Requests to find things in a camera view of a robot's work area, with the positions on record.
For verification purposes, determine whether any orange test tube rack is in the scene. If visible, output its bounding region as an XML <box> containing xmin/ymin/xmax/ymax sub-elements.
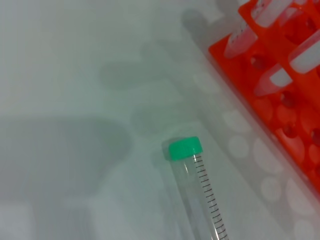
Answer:
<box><xmin>208</xmin><ymin>0</ymin><xmax>320</xmax><ymax>198</ymax></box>

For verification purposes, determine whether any green-capped clear test tube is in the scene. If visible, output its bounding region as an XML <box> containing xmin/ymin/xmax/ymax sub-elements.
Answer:
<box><xmin>254</xmin><ymin>31</ymin><xmax>320</xmax><ymax>98</ymax></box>
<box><xmin>223</xmin><ymin>0</ymin><xmax>293</xmax><ymax>60</ymax></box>
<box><xmin>161</xmin><ymin>136</ymin><xmax>232</xmax><ymax>240</ymax></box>

